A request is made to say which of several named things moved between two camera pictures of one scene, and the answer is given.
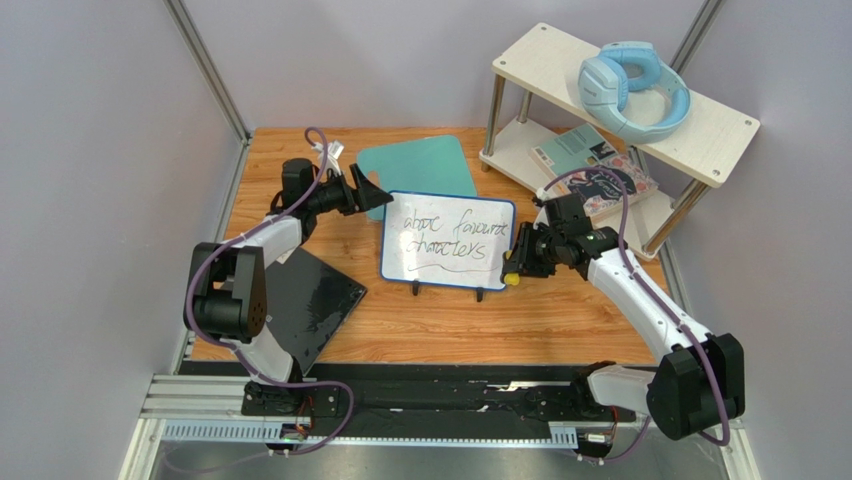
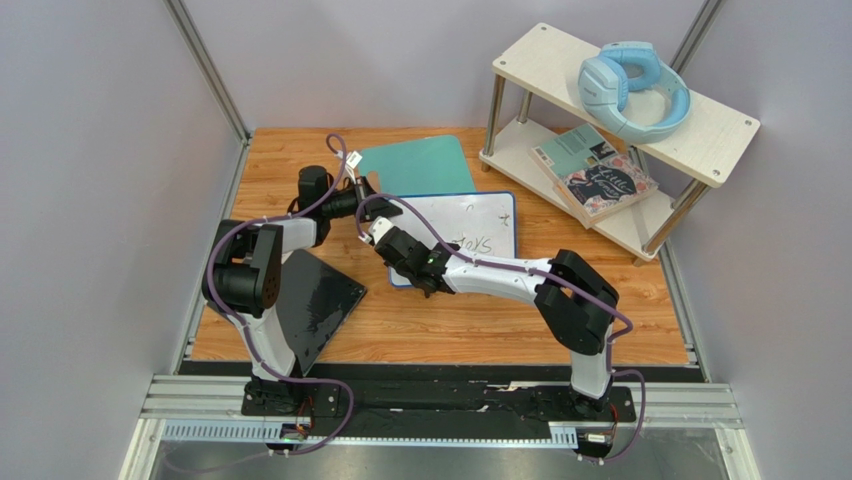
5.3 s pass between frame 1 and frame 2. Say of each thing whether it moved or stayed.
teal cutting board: stayed
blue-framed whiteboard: stayed
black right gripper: moved
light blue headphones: stayed
